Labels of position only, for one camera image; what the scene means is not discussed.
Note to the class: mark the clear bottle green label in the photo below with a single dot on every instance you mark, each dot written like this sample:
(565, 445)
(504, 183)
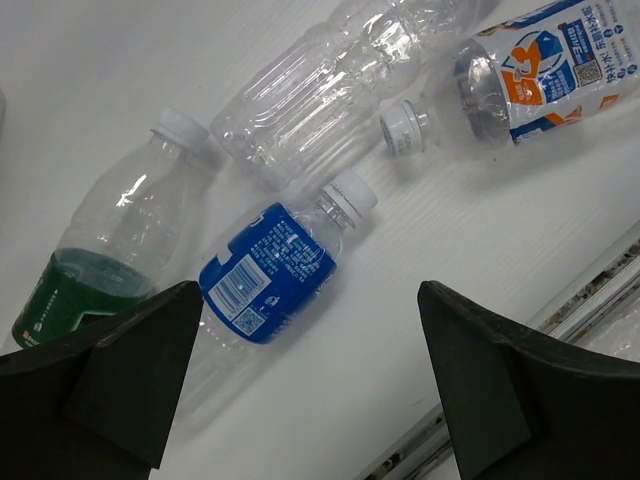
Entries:
(120, 238)

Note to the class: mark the clear crushed unlabelled bottle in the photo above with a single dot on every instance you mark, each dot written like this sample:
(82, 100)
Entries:
(305, 105)

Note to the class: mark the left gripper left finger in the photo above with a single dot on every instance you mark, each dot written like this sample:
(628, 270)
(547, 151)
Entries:
(99, 403)

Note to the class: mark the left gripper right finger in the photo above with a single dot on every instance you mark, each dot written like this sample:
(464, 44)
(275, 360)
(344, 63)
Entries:
(520, 404)

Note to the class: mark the clear bottle orange blue label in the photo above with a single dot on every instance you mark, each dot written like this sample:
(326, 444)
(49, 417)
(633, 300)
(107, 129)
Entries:
(552, 67)

